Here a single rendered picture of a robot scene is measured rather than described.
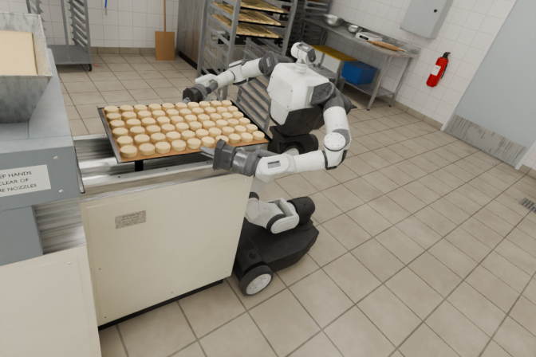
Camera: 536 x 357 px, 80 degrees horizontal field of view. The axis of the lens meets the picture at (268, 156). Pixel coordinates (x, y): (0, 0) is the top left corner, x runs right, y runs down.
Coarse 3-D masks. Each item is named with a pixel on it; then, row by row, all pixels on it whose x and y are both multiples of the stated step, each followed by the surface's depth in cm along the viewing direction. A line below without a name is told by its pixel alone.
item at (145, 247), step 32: (96, 160) 125; (160, 160) 134; (192, 160) 138; (128, 192) 114; (160, 192) 121; (192, 192) 130; (224, 192) 140; (96, 224) 113; (128, 224) 121; (160, 224) 130; (192, 224) 140; (224, 224) 152; (96, 256) 121; (128, 256) 130; (160, 256) 141; (192, 256) 153; (224, 256) 167; (96, 288) 131; (128, 288) 141; (160, 288) 154; (192, 288) 168
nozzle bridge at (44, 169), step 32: (0, 128) 74; (32, 128) 77; (64, 128) 80; (0, 160) 68; (32, 160) 72; (64, 160) 76; (0, 192) 72; (32, 192) 76; (64, 192) 80; (0, 224) 76; (32, 224) 80; (0, 256) 80; (32, 256) 85
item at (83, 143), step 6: (78, 138) 125; (84, 138) 125; (90, 138) 126; (96, 138) 127; (102, 138) 128; (78, 144) 125; (84, 144) 126; (90, 144) 127; (96, 144) 129; (102, 144) 130; (108, 144) 132; (78, 150) 126; (84, 150) 127; (90, 150) 129; (96, 150) 130
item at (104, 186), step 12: (168, 168) 120; (180, 168) 122; (192, 168) 124; (204, 168) 128; (84, 180) 106; (96, 180) 107; (108, 180) 108; (120, 180) 110; (132, 180) 113; (144, 180) 115; (156, 180) 118; (168, 180) 121; (180, 180) 124; (96, 192) 108; (108, 192) 110; (120, 192) 113
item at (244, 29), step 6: (216, 18) 257; (222, 18) 258; (228, 18) 266; (228, 24) 244; (240, 24) 254; (246, 24) 260; (252, 24) 266; (240, 30) 239; (246, 30) 242; (252, 30) 246; (258, 30) 253; (264, 30) 256; (264, 36) 239; (270, 36) 241; (276, 36) 244
